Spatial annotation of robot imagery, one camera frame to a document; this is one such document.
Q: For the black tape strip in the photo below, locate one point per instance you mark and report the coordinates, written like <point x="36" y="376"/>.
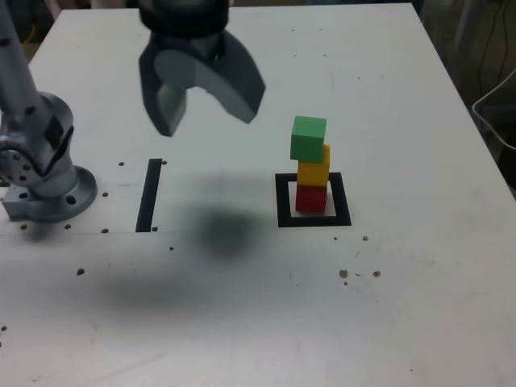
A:
<point x="148" y="193"/>

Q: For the yellow cube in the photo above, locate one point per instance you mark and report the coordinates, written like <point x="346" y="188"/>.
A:
<point x="312" y="175"/>

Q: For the black tape square outline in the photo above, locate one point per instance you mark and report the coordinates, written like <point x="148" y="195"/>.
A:
<point x="282" y="201"/>

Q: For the red cube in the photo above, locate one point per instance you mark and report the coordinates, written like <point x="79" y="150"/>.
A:
<point x="310" y="199"/>

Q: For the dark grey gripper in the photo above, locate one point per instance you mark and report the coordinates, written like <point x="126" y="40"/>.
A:
<point x="189" y="44"/>

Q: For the green cube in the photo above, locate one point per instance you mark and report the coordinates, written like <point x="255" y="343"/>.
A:
<point x="307" y="141"/>

